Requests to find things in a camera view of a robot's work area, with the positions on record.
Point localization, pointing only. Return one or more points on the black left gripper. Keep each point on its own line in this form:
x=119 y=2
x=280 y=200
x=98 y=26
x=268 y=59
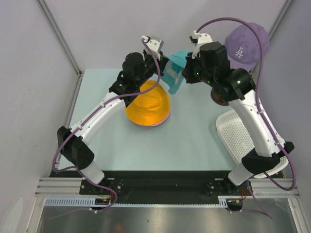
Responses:
x=161 y=62

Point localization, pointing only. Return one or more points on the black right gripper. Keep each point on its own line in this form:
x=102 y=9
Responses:
x=187 y=72

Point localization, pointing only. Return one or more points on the teal cap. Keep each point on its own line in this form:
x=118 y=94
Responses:
x=172 y=73

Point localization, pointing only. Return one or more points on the yellow hat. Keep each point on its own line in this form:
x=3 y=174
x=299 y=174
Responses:
x=150 y=107

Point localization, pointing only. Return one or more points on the purple baseball cap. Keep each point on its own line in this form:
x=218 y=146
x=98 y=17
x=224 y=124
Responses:
x=242 y=48

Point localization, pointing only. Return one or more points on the pink bucket hat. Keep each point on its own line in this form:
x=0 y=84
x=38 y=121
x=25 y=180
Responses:
x=161 y=121

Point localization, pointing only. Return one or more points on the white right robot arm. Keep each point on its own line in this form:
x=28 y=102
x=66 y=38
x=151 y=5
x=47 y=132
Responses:
x=209 y=64

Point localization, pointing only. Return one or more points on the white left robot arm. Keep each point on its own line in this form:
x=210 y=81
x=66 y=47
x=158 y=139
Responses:
x=73 y=142

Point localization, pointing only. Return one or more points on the white perforated plastic basket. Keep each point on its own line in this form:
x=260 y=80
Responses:
x=234 y=135

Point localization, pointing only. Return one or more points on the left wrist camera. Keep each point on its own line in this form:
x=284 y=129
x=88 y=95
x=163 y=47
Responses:
x=153 y=46

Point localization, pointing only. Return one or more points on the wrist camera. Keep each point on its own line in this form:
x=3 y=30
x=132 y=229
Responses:
x=153 y=46
x=199 y=39

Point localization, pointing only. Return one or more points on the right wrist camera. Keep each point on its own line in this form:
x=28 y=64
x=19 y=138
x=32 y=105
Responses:
x=199 y=39

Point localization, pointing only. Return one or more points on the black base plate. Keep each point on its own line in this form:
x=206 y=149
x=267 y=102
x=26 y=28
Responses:
x=162 y=185

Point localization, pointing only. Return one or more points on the white slotted cable duct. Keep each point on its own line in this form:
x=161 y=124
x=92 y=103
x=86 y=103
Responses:
x=210 y=202

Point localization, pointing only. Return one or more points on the aluminium frame rail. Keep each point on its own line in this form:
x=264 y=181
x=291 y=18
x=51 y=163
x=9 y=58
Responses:
x=67 y=52

